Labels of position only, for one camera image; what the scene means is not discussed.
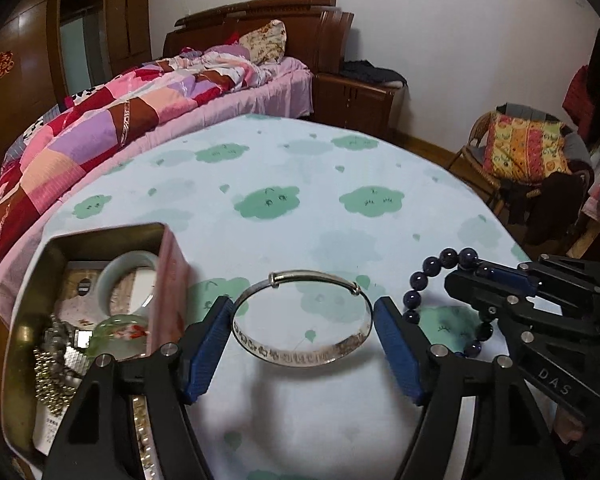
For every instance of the wooden headboard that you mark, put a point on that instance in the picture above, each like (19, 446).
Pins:
(330, 45)

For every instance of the floral pillow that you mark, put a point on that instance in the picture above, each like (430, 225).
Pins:
(267, 40)

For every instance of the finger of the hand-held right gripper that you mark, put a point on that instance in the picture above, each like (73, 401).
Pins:
(472, 290)
(515, 280)

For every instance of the brown wooden wardrobe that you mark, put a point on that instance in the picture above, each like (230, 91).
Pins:
(30, 35)

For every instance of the red paper decoration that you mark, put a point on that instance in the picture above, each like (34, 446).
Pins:
(2, 65)

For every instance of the wicker chair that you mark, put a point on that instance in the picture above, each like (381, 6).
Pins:
(475, 132)

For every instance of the bed with pink sheet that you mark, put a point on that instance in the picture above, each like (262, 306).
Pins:
(290, 90)

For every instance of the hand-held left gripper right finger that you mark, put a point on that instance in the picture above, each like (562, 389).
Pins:
(397, 350)

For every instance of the patchwork quilt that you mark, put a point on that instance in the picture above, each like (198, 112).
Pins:
(80, 140)

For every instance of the white jade bangle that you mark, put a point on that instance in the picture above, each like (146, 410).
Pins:
(125, 262)

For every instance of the colourful patterned cushion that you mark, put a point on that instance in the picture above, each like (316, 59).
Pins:
(525, 150)

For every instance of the green translucent bangle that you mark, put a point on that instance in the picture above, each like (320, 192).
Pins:
(105, 330)

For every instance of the dark garment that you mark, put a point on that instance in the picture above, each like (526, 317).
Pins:
(555, 200)

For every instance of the rectangular tin box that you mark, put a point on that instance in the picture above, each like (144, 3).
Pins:
(172, 270)

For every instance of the dark folded clothes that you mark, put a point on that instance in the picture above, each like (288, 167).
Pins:
(370, 70)

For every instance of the wooden nightstand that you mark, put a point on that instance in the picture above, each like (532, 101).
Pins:
(360, 105)

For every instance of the red hanging garment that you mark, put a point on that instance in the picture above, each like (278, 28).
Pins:
(580, 100)

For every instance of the silver bangle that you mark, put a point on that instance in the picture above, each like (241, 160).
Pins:
(290, 357)

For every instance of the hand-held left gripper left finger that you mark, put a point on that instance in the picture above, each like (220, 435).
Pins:
(207, 350)

